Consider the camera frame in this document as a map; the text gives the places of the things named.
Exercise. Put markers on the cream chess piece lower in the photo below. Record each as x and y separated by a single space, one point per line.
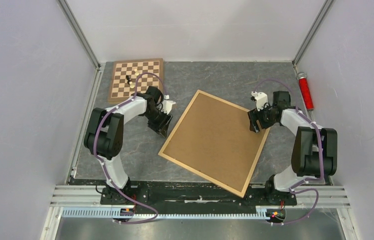
132 85

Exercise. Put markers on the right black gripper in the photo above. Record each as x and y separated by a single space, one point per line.
253 118

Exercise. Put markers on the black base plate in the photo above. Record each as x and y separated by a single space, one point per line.
167 197

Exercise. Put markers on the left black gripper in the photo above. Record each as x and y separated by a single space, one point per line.
162 127

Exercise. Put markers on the wooden chessboard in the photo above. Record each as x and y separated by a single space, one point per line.
130 75

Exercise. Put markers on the black chess piece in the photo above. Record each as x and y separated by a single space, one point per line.
128 79

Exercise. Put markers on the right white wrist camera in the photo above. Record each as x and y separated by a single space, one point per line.
260 99

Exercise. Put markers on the red glitter microphone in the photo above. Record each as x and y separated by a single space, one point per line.
305 91

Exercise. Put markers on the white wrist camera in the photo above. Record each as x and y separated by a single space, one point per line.
260 99
167 104

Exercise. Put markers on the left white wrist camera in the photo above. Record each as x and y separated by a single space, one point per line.
167 104

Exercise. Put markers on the wooden picture frame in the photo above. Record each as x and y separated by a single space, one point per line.
164 154

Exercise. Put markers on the white slotted cable duct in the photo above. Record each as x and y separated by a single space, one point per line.
129 214

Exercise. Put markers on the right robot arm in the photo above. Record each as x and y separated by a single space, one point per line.
315 150

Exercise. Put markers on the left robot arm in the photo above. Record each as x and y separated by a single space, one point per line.
105 134

